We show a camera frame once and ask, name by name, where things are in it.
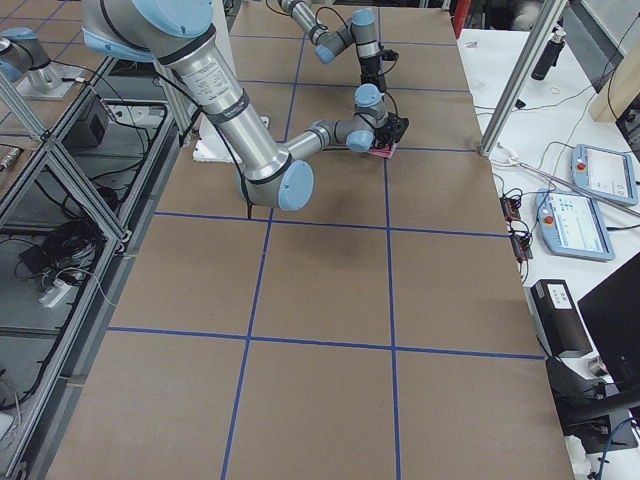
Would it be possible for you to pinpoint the aluminium truss frame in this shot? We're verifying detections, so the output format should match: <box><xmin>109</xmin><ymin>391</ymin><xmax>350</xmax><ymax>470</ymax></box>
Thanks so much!
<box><xmin>1</xmin><ymin>59</ymin><xmax>193</xmax><ymax>479</ymax></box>

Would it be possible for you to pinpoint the near teach pendant tablet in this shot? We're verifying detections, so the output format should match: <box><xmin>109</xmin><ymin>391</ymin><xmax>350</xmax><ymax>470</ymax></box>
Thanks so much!
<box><xmin>535</xmin><ymin>190</ymin><xmax>615</xmax><ymax>262</ymax></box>

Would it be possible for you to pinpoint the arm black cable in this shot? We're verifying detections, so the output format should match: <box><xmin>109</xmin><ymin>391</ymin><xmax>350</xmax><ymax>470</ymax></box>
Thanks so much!
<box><xmin>264</xmin><ymin>0</ymin><xmax>361</xmax><ymax>39</ymax></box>
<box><xmin>152</xmin><ymin>74</ymin><xmax>401</xmax><ymax>221</ymax></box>

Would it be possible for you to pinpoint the pink and grey towel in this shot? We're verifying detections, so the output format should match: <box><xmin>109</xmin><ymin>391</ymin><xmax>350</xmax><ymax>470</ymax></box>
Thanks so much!
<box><xmin>368</xmin><ymin>144</ymin><xmax>397</xmax><ymax>159</ymax></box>

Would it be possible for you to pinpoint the black computer monitor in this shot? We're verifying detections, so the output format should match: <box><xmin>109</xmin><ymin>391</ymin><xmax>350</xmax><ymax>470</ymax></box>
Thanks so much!
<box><xmin>546</xmin><ymin>256</ymin><xmax>639</xmax><ymax>453</ymax></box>

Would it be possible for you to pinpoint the aluminium frame post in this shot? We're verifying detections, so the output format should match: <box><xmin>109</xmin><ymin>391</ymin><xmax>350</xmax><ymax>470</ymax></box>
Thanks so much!
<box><xmin>477</xmin><ymin>0</ymin><xmax>567</xmax><ymax>157</ymax></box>

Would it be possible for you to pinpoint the teach pendant tablet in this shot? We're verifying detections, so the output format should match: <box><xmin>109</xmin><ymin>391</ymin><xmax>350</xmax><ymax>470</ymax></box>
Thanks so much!
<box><xmin>570</xmin><ymin>144</ymin><xmax>639</xmax><ymax>206</ymax></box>
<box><xmin>535</xmin><ymin>190</ymin><xmax>615</xmax><ymax>262</ymax></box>

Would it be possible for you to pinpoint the floor cable bundle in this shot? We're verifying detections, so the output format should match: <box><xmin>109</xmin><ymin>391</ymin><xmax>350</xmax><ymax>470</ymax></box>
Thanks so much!
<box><xmin>14</xmin><ymin>219</ymin><xmax>109</xmax><ymax>291</ymax></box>

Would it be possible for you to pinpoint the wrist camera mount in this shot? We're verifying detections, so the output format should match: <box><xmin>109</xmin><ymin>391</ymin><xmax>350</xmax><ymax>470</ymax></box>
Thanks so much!
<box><xmin>384</xmin><ymin>112</ymin><xmax>409</xmax><ymax>145</ymax></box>
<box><xmin>379</xmin><ymin>49</ymin><xmax>399</xmax><ymax>62</ymax></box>

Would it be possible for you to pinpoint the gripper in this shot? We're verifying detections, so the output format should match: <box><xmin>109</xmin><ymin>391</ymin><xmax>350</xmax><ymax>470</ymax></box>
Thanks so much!
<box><xmin>369</xmin><ymin>122</ymin><xmax>389</xmax><ymax>149</ymax></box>
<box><xmin>359</xmin><ymin>53</ymin><xmax>387</xmax><ymax>93</ymax></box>

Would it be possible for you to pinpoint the black water bottle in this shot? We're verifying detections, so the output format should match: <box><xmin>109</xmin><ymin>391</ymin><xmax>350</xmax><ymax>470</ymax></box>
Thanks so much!
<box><xmin>531</xmin><ymin>27</ymin><xmax>566</xmax><ymax>81</ymax></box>

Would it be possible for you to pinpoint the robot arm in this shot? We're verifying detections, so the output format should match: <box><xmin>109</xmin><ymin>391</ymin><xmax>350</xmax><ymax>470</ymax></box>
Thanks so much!
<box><xmin>278</xmin><ymin>1</ymin><xmax>398</xmax><ymax>93</ymax></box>
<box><xmin>82</xmin><ymin>1</ymin><xmax>409</xmax><ymax>211</ymax></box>

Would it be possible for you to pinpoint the black power adapter box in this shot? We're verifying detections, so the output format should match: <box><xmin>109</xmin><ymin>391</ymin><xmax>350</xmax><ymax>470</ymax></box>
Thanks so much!
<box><xmin>530</xmin><ymin>279</ymin><xmax>593</xmax><ymax>358</ymax></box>

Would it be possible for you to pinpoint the far teach pendant tablet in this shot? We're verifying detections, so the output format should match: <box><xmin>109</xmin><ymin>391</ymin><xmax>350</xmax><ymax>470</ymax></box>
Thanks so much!
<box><xmin>570</xmin><ymin>144</ymin><xmax>639</xmax><ymax>206</ymax></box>

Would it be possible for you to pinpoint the white grabber stick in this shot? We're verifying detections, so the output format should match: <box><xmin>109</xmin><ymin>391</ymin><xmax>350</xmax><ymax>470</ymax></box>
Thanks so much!
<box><xmin>491</xmin><ymin>142</ymin><xmax>639</xmax><ymax>218</ymax></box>

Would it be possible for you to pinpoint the wooden board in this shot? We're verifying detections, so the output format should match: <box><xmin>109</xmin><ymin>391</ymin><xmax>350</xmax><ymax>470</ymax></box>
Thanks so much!
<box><xmin>589</xmin><ymin>43</ymin><xmax>639</xmax><ymax>123</ymax></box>

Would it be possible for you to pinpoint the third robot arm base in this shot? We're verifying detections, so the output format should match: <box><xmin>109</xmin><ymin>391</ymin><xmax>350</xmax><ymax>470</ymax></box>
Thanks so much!
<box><xmin>1</xmin><ymin>27</ymin><xmax>86</xmax><ymax>101</ymax></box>

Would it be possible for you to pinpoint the white power strip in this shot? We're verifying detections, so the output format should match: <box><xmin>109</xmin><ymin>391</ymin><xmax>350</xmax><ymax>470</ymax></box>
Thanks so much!
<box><xmin>38</xmin><ymin>279</ymin><xmax>72</xmax><ymax>309</ymax></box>

